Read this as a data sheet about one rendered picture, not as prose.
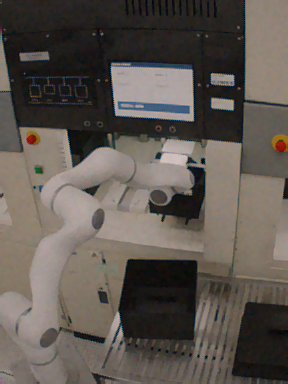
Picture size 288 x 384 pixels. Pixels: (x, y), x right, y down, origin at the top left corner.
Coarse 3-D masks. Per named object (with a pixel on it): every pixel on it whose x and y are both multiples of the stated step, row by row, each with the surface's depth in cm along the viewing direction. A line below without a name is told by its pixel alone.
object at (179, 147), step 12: (168, 144) 185; (180, 144) 184; (192, 144) 184; (156, 156) 197; (204, 168) 185; (204, 180) 192; (180, 192) 183; (192, 192) 182; (204, 192) 195; (168, 204) 189; (180, 204) 187; (192, 204) 185; (180, 216) 190; (192, 216) 189
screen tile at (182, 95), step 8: (160, 72) 146; (168, 72) 145; (176, 72) 145; (184, 72) 144; (160, 80) 148; (168, 80) 147; (176, 80) 146; (184, 80) 146; (184, 88) 147; (160, 96) 152; (168, 96) 151; (176, 96) 150; (184, 96) 149
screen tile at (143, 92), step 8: (120, 72) 150; (128, 72) 149; (136, 72) 149; (120, 80) 152; (128, 80) 151; (136, 80) 150; (144, 80) 150; (120, 88) 154; (128, 88) 153; (136, 88) 152; (144, 88) 151; (120, 96) 156; (128, 96) 155; (136, 96) 154; (144, 96) 153
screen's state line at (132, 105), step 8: (120, 104) 158; (128, 104) 157; (136, 104) 156; (144, 104) 155; (152, 104) 154; (160, 104) 153; (168, 104) 153; (176, 104) 152; (168, 112) 154; (176, 112) 154; (184, 112) 153
